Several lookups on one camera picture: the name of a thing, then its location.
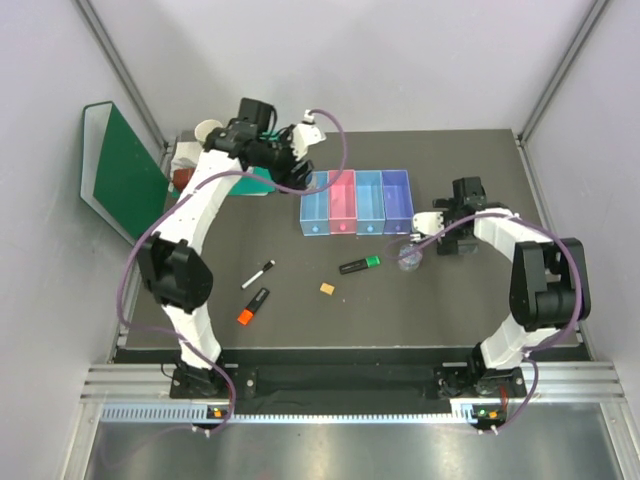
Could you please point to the small tan eraser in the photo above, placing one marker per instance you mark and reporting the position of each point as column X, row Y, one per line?
column 327, row 288

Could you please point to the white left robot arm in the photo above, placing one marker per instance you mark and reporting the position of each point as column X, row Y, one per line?
column 170, row 259

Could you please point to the dark red cube box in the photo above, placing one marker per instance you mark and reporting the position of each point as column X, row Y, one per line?
column 181, row 178

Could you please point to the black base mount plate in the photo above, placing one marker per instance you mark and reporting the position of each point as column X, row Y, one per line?
column 416, row 381

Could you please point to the grey slotted cable duct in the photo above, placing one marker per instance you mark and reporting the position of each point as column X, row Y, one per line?
column 202, row 414

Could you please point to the green black highlighter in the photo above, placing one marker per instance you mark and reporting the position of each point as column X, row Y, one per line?
column 359, row 265

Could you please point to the pink drawer box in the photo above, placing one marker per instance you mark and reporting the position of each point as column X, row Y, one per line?
column 342, row 203

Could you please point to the orange black highlighter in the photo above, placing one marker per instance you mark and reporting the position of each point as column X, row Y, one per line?
column 253, row 306

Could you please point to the white paper stack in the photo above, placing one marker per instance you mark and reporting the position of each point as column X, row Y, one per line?
column 186, row 156

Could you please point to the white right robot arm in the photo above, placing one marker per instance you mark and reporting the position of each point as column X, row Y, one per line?
column 548, row 292

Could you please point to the teal green notebook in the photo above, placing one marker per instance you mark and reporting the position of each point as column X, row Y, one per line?
column 252, row 187

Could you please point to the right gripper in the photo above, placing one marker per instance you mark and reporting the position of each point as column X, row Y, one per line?
column 449, row 245

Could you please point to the purple drawer box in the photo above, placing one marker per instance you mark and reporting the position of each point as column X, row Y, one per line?
column 398, row 203

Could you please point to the white black marker pen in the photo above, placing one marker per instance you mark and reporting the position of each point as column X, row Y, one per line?
column 266, row 267

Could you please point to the green binder folder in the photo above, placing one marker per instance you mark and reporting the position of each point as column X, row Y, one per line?
column 120, row 180

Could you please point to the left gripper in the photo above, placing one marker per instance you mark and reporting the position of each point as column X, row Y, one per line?
column 298, row 177

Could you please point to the clear plastic pin jar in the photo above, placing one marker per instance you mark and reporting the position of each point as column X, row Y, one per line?
column 410, row 257

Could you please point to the cream yellow mug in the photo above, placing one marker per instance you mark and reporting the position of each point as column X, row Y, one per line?
column 203, row 130

